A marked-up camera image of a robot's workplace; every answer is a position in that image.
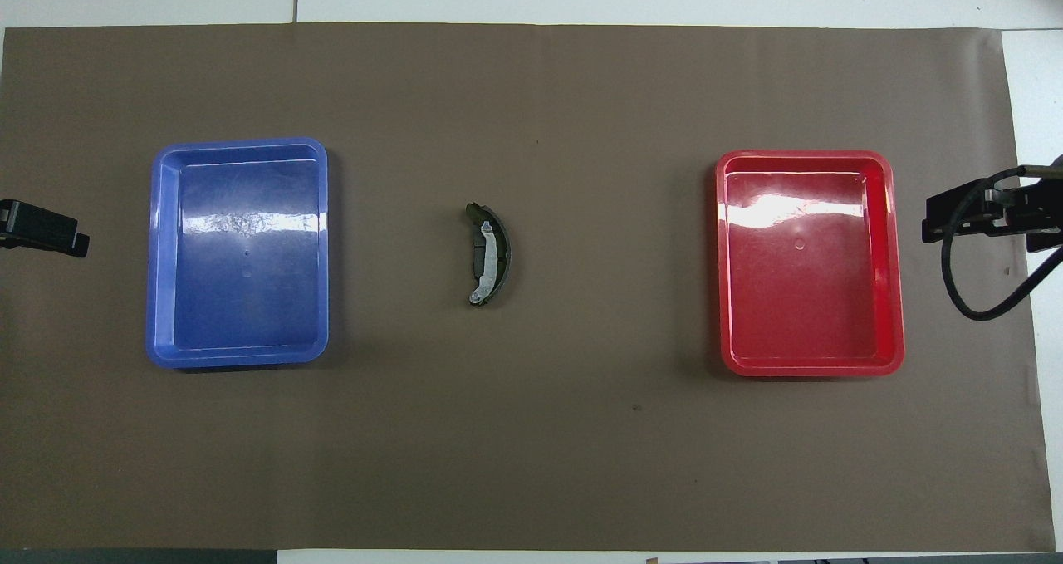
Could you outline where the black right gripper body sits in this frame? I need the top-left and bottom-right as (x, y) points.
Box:
(1017, 155), (1063, 254)

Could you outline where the curved brake shoe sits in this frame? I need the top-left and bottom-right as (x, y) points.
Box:
(463, 202), (512, 308)

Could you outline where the red plastic tray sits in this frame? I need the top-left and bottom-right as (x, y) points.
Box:
(716, 150), (905, 378)

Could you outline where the blue plastic tray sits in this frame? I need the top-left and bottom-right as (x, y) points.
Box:
(146, 137), (331, 370)

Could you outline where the brown paper mat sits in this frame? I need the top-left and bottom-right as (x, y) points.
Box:
(0, 22), (1056, 552)

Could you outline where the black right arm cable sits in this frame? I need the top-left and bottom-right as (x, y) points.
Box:
(941, 165), (1063, 322)

